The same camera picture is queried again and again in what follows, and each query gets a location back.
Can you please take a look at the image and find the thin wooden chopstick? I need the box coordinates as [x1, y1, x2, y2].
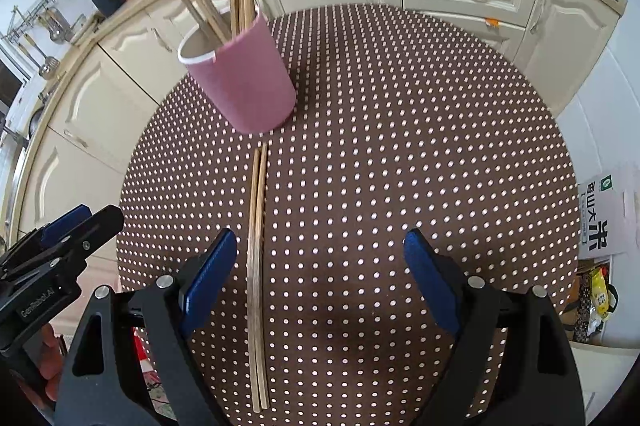
[252, 144, 271, 409]

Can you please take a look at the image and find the metal wall utensil rack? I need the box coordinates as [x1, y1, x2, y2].
[0, 0, 66, 51]

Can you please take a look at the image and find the steel kitchen sink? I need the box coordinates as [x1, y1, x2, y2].
[0, 96, 48, 167]

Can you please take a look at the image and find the red plastic stool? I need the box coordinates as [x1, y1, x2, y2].
[132, 328, 151, 374]

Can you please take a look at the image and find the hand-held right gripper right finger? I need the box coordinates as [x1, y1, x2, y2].
[403, 228, 586, 426]

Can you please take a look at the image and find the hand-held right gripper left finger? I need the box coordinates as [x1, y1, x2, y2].
[52, 228, 238, 426]

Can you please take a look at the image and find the yellow snack packet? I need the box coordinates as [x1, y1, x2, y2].
[590, 268, 621, 319]

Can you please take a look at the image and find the metal ladle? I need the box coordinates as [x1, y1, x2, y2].
[30, 30, 62, 80]

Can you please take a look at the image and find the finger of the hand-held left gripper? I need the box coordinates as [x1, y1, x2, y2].
[0, 205, 92, 269]
[10, 207, 124, 301]

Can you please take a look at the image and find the white printed rice bag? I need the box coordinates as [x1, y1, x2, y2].
[577, 165, 640, 257]

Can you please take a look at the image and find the patterned bag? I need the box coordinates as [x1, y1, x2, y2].
[562, 256, 626, 347]

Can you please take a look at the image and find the pink cylindrical cup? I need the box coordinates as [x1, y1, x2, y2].
[177, 6, 297, 135]

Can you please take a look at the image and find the brown polka dot tablecloth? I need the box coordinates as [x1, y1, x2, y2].
[116, 3, 585, 426]

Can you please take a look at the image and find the person's left hand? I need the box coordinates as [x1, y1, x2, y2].
[35, 322, 68, 404]

